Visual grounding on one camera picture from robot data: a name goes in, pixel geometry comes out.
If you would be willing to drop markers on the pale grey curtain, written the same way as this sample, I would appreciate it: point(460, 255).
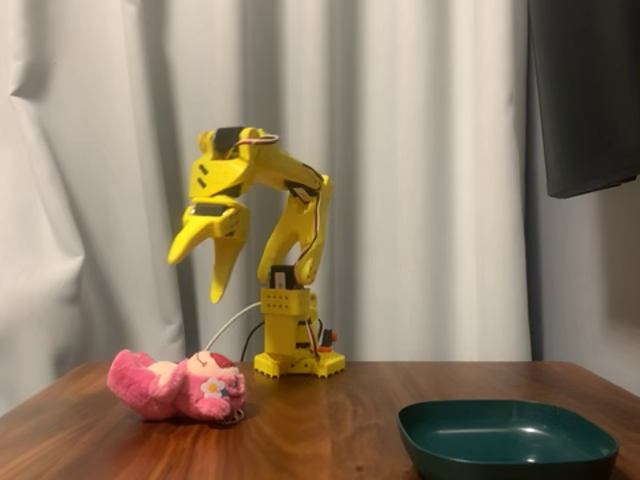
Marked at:
point(100, 175)

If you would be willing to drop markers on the yellow robot arm with base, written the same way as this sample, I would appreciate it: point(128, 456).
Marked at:
point(280, 335)

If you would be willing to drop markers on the yellow gripper with servo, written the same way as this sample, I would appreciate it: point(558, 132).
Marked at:
point(216, 221)

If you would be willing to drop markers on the dark green plastic bin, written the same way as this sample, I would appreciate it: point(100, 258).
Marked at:
point(505, 440)

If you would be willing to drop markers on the pink plush strawberry bear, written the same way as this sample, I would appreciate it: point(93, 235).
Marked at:
point(165, 395)

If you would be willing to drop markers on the orange black connector block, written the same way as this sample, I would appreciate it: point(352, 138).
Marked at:
point(330, 339)

